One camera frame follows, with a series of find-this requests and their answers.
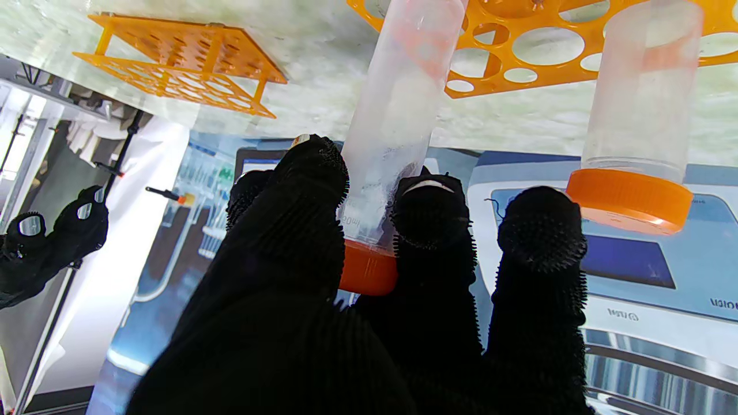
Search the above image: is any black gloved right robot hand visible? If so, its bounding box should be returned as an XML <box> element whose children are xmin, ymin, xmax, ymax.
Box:
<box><xmin>0</xmin><ymin>186</ymin><xmax>110</xmax><ymax>311</ymax></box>

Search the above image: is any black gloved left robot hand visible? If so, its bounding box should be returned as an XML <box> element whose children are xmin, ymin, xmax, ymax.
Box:
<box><xmin>126</xmin><ymin>134</ymin><xmax>594</xmax><ymax>415</ymax></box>

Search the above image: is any clear plastic test tube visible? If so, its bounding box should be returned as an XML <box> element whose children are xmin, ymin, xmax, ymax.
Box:
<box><xmin>337</xmin><ymin>0</ymin><xmax>469</xmax><ymax>246</ymax></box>
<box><xmin>579</xmin><ymin>0</ymin><xmax>705</xmax><ymax>184</ymax></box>

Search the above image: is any empty orange test tube rack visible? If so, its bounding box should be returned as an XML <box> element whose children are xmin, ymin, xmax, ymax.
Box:
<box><xmin>346</xmin><ymin>0</ymin><xmax>738</xmax><ymax>100</ymax></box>

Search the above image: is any printed laboratory backdrop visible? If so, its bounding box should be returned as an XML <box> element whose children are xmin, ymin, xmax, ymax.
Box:
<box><xmin>86</xmin><ymin>130</ymin><xmax>738</xmax><ymax>415</ymax></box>

